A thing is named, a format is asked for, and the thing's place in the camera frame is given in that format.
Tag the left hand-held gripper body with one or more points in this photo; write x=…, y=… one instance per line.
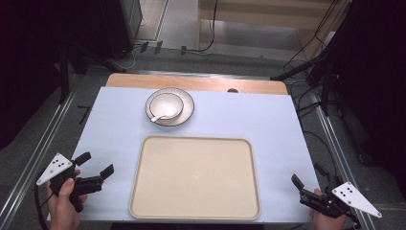
x=54, y=167

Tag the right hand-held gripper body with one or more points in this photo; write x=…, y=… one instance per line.
x=354, y=196

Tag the person's right hand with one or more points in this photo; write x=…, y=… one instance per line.
x=327, y=223

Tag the person's left hand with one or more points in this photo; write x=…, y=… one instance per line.
x=62, y=211

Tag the light blue table mat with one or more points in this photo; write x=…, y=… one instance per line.
x=121, y=127

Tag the white spoon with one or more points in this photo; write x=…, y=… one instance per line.
x=158, y=118

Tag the black stand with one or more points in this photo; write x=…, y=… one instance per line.
x=63, y=73
x=298, y=68

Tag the beige rectangular tray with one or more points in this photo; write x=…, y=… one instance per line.
x=194, y=179

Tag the white bowl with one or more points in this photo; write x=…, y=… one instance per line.
x=166, y=103

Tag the black curtain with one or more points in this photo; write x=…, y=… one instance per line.
x=373, y=80
x=28, y=64

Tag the white dark-rimmed plate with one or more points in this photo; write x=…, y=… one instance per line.
x=189, y=105

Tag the wooden table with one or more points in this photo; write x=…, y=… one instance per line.
x=191, y=82

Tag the black plug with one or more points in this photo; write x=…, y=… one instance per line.
x=144, y=46

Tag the dark cabinet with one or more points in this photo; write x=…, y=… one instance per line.
x=127, y=22

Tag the wooden platform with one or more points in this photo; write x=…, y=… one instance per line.
x=255, y=16

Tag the metal floor rail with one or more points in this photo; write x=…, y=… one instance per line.
x=35, y=153
x=335, y=150

